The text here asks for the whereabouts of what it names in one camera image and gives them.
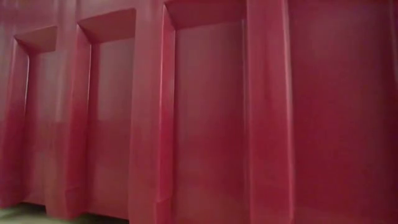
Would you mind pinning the large red plastic bin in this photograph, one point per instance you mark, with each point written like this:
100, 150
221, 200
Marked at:
199, 112

